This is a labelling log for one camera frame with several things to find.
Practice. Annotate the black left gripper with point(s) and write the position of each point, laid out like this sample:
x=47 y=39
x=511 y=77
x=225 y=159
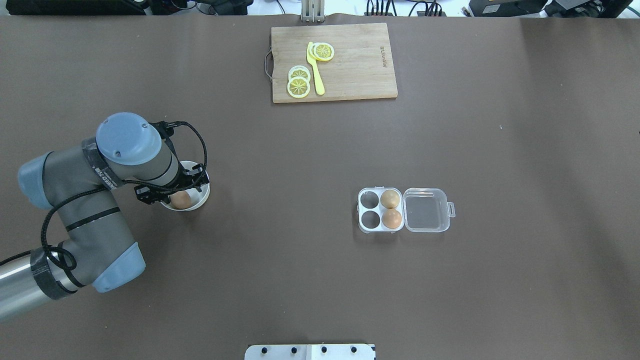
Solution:
x=191 y=179

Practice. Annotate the brown egg from bowl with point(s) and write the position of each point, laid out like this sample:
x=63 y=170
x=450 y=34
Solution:
x=180 y=200

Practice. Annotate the clear plastic egg box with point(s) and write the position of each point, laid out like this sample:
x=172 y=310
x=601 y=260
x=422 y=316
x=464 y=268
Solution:
x=424 y=210

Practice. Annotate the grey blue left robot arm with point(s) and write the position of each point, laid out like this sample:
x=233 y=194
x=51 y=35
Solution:
x=84 y=238

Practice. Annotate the brown egg back cell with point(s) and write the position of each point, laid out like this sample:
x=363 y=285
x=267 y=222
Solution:
x=390 y=199

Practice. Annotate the brown egg cell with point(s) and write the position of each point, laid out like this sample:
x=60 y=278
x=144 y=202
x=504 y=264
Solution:
x=390 y=199
x=392 y=218

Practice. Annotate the brown egg front cell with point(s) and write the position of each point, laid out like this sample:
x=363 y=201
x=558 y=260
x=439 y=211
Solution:
x=392 y=218

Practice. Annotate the white ceramic bowl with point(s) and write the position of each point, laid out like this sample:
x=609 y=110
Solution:
x=199 y=196

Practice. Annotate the yellow plastic knife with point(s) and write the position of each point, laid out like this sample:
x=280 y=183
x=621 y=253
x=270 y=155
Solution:
x=317 y=78

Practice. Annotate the lemon slice by knife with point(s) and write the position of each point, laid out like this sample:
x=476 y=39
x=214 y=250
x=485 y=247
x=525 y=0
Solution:
x=322 y=51

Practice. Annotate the bamboo cutting board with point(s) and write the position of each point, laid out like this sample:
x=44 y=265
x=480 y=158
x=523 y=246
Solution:
x=362 y=67

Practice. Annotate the lemon slice near handle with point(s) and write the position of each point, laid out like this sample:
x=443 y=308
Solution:
x=298 y=87

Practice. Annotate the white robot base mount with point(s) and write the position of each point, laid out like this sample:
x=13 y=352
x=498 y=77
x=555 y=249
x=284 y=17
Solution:
x=322 y=351

